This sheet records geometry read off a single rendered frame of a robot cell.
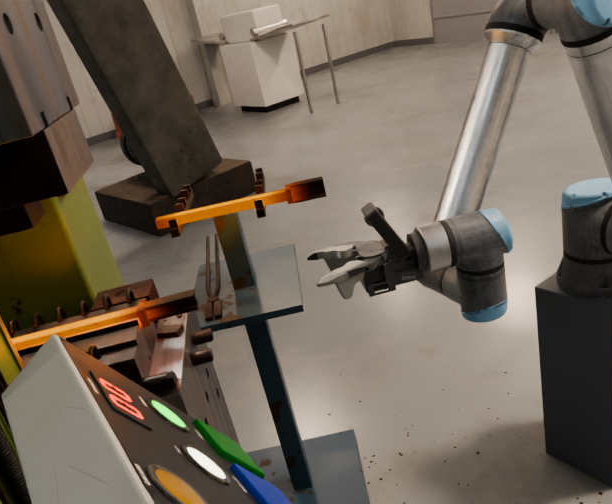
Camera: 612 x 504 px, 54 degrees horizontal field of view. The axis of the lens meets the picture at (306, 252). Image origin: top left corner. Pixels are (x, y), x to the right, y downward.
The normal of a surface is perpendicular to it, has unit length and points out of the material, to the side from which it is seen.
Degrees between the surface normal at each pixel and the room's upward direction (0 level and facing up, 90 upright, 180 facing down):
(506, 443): 0
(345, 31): 90
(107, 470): 30
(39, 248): 90
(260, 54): 90
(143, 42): 90
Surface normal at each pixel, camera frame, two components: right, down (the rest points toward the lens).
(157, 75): 0.67, 0.16
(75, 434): -0.59, -0.58
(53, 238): 0.15, 0.37
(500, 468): -0.22, -0.89
